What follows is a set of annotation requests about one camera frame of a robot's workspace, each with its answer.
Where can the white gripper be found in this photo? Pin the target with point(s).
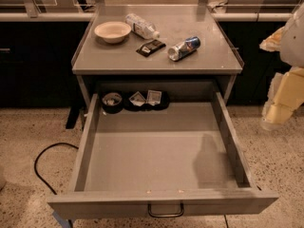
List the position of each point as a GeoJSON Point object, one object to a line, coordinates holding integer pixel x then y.
{"type": "Point", "coordinates": [294, 45]}

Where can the silver blue redbull can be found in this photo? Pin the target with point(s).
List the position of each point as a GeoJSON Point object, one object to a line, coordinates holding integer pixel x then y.
{"type": "Point", "coordinates": [184, 48]}

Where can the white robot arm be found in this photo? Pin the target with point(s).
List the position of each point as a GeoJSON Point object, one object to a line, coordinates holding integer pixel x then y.
{"type": "Point", "coordinates": [292, 47]}

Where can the grey open top drawer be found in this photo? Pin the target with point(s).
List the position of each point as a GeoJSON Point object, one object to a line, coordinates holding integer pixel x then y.
{"type": "Point", "coordinates": [188, 153]}

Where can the black tray with packets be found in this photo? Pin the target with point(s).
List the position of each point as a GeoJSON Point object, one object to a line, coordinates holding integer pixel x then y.
{"type": "Point", "coordinates": [146, 100]}

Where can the black snack packet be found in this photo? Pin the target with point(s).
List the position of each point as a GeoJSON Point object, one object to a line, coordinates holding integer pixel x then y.
{"type": "Point", "coordinates": [151, 47]}

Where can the clear plastic water bottle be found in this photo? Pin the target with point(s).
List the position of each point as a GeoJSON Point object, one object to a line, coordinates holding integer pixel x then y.
{"type": "Point", "coordinates": [141, 27]}

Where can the grey cabinet table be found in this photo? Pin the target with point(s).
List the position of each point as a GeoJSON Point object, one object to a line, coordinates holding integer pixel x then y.
{"type": "Point", "coordinates": [175, 23]}

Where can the black round container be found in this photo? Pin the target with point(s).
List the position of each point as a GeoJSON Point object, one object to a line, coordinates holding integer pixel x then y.
{"type": "Point", "coordinates": [112, 102]}

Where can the white ceramic bowl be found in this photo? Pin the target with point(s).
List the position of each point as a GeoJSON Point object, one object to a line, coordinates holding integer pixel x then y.
{"type": "Point", "coordinates": [112, 32]}

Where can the black drawer handle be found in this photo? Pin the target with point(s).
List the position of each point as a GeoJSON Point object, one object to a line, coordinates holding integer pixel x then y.
{"type": "Point", "coordinates": [166, 211]}

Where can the grey counter rail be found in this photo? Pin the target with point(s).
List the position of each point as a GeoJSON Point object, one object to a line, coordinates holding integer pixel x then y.
{"type": "Point", "coordinates": [47, 17]}

